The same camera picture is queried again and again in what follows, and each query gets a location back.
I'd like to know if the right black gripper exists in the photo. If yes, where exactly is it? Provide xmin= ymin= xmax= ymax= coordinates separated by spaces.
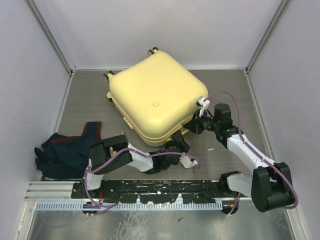
xmin=183 ymin=108 xmax=220 ymax=135

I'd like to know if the aluminium rail frame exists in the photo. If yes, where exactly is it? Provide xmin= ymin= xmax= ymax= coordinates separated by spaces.
xmin=25 ymin=180 xmax=237 ymax=203

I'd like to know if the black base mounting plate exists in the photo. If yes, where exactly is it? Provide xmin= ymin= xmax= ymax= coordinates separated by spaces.
xmin=70 ymin=178 xmax=250 ymax=204

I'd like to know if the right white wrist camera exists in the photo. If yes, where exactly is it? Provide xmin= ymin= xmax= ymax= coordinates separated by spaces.
xmin=196 ymin=96 xmax=210 ymax=117

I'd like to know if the yellow hard-shell suitcase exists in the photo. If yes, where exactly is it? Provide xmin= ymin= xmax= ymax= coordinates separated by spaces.
xmin=103 ymin=47 xmax=209 ymax=147

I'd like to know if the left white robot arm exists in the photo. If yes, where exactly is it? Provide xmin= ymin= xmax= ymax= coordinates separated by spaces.
xmin=82 ymin=130 xmax=190 ymax=198

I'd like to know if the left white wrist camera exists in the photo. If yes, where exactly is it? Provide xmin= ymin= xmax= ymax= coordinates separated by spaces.
xmin=179 ymin=155 xmax=200 ymax=169

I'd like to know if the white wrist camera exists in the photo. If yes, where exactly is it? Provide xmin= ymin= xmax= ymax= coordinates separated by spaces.
xmin=196 ymin=96 xmax=210 ymax=117
xmin=179 ymin=155 xmax=200 ymax=169

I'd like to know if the grey slotted cable duct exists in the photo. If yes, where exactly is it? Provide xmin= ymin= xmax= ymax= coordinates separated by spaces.
xmin=35 ymin=200 xmax=223 ymax=212

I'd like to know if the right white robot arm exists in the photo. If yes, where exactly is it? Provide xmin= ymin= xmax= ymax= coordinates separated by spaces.
xmin=183 ymin=103 xmax=298 ymax=213

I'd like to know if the dark navy maroon garment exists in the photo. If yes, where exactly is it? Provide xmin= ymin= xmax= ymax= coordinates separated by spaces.
xmin=34 ymin=121 xmax=102 ymax=180

